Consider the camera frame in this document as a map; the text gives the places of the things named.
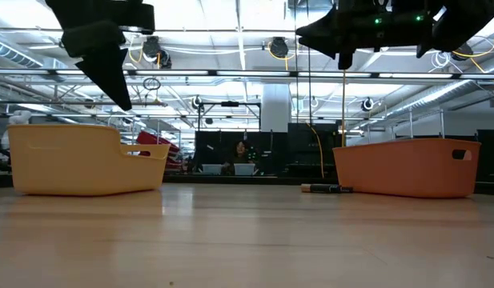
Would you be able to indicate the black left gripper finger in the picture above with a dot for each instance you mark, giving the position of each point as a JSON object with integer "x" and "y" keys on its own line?
{"x": 108, "y": 76}

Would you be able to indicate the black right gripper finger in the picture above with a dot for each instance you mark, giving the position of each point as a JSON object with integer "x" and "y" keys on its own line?
{"x": 328, "y": 47}
{"x": 326, "y": 26}

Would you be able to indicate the yellow plastic bin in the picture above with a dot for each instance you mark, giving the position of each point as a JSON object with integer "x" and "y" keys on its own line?
{"x": 86, "y": 168}

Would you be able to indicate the black copper-top battery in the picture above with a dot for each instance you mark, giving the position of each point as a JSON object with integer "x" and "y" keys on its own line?
{"x": 316, "y": 188}
{"x": 342, "y": 189}

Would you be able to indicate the orange plastic bin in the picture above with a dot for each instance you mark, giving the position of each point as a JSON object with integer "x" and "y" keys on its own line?
{"x": 402, "y": 172}

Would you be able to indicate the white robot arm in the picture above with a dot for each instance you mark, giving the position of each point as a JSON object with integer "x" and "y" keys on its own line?
{"x": 20, "y": 118}

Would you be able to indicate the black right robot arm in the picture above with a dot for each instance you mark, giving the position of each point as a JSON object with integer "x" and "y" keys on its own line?
{"x": 467, "y": 20}

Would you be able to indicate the grey horizontal metal pipe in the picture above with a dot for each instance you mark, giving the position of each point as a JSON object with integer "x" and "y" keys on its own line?
{"x": 50, "y": 103}

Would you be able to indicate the red storage bin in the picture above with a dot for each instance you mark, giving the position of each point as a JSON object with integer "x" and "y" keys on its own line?
{"x": 150, "y": 138}

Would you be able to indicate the long ceiling light strip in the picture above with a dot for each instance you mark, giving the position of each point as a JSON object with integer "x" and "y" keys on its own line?
{"x": 238, "y": 73}

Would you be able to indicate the metal shelf rack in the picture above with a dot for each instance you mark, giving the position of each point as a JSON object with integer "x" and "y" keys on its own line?
{"x": 410, "y": 126}

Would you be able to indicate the black partition panel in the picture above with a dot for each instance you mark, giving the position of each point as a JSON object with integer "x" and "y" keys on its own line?
{"x": 302, "y": 148}

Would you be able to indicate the person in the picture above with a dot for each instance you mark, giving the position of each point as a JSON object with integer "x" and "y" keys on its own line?
{"x": 241, "y": 149}

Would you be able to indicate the white laptop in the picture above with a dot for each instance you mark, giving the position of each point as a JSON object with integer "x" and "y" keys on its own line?
{"x": 210, "y": 169}
{"x": 244, "y": 169}

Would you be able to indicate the black side panel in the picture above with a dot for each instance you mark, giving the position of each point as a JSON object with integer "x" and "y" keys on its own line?
{"x": 491, "y": 156}

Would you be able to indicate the silver ventilation duct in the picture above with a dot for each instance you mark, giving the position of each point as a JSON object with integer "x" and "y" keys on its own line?
{"x": 14, "y": 54}
{"x": 451, "y": 92}

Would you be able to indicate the black overhead gantry frame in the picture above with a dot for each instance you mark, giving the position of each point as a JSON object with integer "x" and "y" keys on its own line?
{"x": 230, "y": 104}

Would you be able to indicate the black table frame rail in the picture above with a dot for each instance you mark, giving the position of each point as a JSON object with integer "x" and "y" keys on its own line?
{"x": 278, "y": 180}

